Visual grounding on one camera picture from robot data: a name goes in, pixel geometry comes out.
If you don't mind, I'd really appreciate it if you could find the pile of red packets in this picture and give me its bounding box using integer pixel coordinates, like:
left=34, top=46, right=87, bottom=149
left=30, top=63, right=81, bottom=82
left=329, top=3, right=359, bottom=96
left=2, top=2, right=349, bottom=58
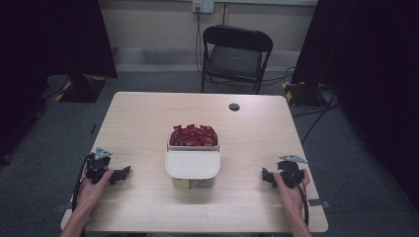
left=168, top=123, right=219, bottom=147

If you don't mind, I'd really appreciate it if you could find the person's right hand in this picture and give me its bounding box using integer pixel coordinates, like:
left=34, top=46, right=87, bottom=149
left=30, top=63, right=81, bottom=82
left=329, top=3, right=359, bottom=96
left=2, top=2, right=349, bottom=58
left=273, top=168, right=311, bottom=216

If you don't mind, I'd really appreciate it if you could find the black stand base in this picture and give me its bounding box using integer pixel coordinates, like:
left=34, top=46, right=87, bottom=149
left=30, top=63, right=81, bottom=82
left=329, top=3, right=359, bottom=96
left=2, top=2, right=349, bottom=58
left=281, top=80, right=328, bottom=108
left=53, top=73, right=109, bottom=104

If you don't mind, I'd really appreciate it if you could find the clear storage box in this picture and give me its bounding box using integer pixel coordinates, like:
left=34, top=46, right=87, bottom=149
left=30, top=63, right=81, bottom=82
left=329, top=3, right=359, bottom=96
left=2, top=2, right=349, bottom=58
left=164, top=128, right=222, bottom=191

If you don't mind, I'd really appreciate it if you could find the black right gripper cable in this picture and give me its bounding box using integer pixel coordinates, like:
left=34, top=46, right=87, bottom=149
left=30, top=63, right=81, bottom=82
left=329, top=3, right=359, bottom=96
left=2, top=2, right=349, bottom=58
left=285, top=171, right=310, bottom=227

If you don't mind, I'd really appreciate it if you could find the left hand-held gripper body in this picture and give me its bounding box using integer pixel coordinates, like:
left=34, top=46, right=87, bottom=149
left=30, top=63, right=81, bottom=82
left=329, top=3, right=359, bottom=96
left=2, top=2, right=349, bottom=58
left=85, top=147, right=115, bottom=185

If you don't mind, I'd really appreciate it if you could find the person's left hand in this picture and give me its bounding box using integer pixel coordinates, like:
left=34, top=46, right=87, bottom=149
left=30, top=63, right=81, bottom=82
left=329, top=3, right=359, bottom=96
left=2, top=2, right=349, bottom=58
left=75, top=163, right=116, bottom=215

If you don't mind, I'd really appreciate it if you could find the white wall socket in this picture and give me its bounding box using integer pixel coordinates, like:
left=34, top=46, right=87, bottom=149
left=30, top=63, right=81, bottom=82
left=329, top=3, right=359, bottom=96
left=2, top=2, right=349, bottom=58
left=192, top=0, right=215, bottom=15

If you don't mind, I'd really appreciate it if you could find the grey table edge bracket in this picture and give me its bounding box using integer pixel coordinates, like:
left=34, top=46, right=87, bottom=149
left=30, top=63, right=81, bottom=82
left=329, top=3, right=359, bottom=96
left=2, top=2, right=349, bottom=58
left=307, top=198, right=331, bottom=208
left=54, top=196, right=75, bottom=213

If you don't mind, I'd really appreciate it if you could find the black wall socket cable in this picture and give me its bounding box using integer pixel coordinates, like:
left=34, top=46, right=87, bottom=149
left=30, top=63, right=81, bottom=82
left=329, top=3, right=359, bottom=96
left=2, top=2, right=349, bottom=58
left=194, top=5, right=208, bottom=78

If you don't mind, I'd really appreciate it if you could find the black folding chair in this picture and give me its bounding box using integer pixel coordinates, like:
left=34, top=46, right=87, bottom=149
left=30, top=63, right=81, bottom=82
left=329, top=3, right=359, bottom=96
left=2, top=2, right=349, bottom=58
left=200, top=24, right=275, bottom=96

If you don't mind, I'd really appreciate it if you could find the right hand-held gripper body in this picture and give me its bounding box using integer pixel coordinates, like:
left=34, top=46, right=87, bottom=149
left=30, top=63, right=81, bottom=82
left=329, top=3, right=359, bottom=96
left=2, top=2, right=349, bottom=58
left=276, top=154, right=309, bottom=190

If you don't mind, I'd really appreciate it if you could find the white box lid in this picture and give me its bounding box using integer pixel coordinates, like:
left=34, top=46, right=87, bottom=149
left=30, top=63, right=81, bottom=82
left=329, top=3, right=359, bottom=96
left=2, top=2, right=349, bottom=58
left=165, top=149, right=221, bottom=181

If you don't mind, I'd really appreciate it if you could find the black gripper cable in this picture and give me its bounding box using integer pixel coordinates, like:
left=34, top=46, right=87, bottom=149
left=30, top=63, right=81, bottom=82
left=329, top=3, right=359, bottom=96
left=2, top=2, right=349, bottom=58
left=285, top=171, right=310, bottom=227
left=71, top=153, right=96, bottom=212

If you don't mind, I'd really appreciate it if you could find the black floor cable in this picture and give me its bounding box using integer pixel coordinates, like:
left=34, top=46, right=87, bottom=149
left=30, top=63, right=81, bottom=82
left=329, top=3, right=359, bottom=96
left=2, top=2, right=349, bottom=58
left=292, top=90, right=341, bottom=146

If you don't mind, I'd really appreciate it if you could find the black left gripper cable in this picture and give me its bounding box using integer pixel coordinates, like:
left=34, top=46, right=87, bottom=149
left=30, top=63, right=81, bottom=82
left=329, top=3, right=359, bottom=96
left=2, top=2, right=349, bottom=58
left=71, top=153, right=96, bottom=212

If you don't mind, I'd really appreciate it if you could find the dark curtain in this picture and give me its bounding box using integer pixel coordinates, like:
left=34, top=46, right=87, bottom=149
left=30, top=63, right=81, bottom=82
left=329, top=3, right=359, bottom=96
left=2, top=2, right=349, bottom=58
left=291, top=0, right=419, bottom=213
left=0, top=0, right=119, bottom=166

